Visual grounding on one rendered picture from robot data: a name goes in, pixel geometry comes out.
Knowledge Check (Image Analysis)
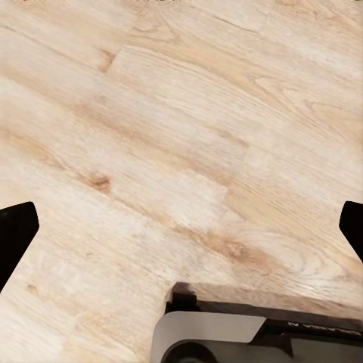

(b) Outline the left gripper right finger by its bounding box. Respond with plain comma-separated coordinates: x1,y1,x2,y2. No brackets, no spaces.
339,201,363,262

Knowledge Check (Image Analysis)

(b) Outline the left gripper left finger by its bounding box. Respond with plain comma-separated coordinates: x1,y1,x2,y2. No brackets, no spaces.
0,201,39,292

